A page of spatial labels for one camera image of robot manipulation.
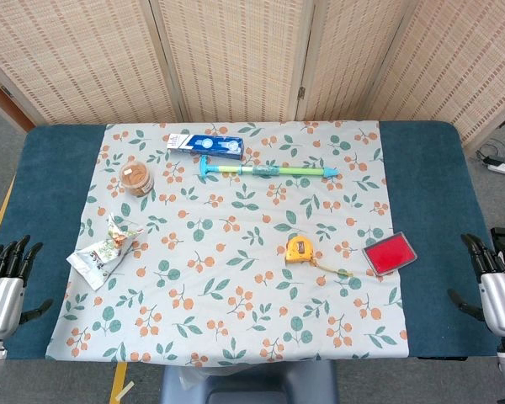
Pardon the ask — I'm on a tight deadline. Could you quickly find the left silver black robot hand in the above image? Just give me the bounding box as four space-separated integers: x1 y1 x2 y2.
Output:
0 234 54 341

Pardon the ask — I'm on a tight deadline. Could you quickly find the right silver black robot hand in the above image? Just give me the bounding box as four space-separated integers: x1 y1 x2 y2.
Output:
447 233 505 338

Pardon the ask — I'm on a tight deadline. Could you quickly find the yellow tape measure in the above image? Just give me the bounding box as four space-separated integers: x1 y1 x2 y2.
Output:
284 235 354 278

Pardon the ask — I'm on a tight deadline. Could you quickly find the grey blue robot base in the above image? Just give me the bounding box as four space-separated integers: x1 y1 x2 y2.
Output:
159 360 340 404

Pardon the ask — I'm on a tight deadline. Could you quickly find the white tape scrap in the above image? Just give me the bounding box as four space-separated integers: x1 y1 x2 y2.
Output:
114 380 135 401

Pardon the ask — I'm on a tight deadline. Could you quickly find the silver snack bag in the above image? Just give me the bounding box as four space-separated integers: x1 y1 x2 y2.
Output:
66 213 145 292

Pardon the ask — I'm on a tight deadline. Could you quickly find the dark blue table cover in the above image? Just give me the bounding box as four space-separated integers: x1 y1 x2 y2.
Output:
0 120 505 362

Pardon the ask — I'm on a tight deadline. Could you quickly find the red ink pad case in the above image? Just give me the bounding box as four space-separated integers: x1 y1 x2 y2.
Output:
362 231 417 278

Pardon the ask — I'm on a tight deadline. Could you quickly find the clear jar of snacks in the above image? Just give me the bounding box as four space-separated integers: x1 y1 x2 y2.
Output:
118 160 156 198

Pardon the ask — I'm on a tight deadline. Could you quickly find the floral print tablecloth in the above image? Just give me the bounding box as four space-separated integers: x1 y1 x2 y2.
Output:
45 120 409 368

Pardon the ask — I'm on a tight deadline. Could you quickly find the blue toothpaste box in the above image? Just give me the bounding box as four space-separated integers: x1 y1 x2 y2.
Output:
167 133 246 161

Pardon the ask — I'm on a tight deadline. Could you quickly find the green blue toy water pump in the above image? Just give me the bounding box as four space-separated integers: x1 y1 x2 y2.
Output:
198 154 340 183

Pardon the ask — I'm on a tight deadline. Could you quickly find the bamboo folding screen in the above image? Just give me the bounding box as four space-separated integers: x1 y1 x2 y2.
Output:
0 0 505 153

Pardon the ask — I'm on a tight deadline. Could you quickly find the black power adapter with cable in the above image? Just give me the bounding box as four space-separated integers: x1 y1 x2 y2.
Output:
475 138 505 167

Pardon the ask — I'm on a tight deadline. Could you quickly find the brown wooden door frame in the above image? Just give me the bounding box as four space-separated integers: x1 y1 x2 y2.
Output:
0 69 35 132

